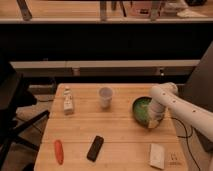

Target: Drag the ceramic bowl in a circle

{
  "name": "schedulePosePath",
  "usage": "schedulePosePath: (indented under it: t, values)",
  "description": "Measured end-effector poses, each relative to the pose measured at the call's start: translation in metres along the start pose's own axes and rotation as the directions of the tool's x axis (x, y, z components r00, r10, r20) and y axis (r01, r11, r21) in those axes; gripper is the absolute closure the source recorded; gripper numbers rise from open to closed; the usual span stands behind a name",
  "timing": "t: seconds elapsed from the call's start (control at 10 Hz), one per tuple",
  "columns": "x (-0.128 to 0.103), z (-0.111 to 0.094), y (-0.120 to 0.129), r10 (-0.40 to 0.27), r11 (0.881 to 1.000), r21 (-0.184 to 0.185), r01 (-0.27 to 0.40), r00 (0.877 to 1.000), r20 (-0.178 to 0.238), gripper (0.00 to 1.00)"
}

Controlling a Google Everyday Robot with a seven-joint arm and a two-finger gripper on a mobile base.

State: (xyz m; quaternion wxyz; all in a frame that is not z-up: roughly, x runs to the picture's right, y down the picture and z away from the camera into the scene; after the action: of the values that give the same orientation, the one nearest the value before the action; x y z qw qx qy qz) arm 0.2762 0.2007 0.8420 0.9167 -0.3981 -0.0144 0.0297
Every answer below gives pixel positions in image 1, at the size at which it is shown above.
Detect black office chair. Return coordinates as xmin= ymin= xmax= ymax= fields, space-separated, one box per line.
xmin=0 ymin=59 xmax=50 ymax=171

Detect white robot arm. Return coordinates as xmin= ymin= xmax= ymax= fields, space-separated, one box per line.
xmin=148 ymin=82 xmax=213 ymax=141

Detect green ceramic bowl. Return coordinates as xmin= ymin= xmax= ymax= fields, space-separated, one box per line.
xmin=131 ymin=96 xmax=165 ymax=127

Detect orange carrot toy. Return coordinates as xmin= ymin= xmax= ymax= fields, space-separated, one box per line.
xmin=54 ymin=140 xmax=64 ymax=165

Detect black rectangular remote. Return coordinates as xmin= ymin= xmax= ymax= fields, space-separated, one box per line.
xmin=87 ymin=136 xmax=104 ymax=162

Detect white rectangular box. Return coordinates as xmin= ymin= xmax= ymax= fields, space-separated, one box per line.
xmin=149 ymin=143 xmax=165 ymax=170

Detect black cable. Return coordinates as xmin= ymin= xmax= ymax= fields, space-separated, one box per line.
xmin=170 ymin=116 xmax=202 ymax=171

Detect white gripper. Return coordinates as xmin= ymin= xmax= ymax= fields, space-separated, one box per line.
xmin=148 ymin=99 xmax=165 ymax=129

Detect white paper cup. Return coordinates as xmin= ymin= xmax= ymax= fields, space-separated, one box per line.
xmin=99 ymin=87 xmax=113 ymax=108

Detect dark panel at right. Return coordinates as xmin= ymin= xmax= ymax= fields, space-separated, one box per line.
xmin=182 ymin=41 xmax=213 ymax=153

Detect small white bottle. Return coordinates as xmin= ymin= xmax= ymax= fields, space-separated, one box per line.
xmin=63 ymin=87 xmax=74 ymax=115

